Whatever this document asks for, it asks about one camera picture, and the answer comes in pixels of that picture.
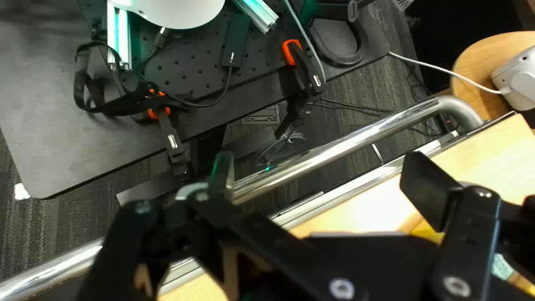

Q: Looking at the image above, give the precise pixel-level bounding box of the black strap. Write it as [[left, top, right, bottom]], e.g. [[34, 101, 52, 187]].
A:
[[72, 39, 153, 118]]

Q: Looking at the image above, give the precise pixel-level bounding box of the chrome cart handle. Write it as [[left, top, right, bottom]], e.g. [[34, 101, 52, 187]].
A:
[[0, 93, 485, 301]]

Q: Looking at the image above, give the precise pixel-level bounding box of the aluminium frame profile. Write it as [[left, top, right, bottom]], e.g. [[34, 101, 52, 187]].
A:
[[231, 0, 281, 31], [106, 0, 136, 71]]

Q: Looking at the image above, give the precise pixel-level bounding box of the grey metal tool cart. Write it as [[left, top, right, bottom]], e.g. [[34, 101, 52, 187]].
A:
[[156, 130, 465, 297]]

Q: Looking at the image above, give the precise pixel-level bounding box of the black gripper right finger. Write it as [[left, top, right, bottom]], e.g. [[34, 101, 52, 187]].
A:
[[398, 148, 535, 301]]

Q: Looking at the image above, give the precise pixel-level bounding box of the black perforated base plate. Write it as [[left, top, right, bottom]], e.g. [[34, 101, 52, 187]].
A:
[[124, 9, 337, 113]]

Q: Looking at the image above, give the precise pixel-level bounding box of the black cable coil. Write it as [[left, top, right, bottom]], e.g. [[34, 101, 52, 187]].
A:
[[308, 0, 395, 69]]

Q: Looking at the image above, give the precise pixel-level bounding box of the white VR headset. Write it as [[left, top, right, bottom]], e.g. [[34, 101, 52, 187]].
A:
[[490, 41, 535, 113]]

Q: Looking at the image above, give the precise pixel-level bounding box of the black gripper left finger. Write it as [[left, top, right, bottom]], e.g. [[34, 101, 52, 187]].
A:
[[74, 148, 362, 301]]

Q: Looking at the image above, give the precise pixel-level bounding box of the white headset cable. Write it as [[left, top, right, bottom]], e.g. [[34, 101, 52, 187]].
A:
[[387, 48, 514, 96]]

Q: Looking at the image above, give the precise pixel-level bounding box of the round wooden stool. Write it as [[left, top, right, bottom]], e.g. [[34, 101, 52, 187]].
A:
[[450, 29, 535, 123]]

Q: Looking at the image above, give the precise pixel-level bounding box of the black floor mat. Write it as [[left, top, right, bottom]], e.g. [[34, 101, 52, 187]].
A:
[[0, 0, 395, 200]]

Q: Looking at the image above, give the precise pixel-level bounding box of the orange black bar clamp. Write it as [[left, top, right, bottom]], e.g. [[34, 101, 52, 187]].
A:
[[273, 36, 330, 141], [141, 81, 194, 177]]

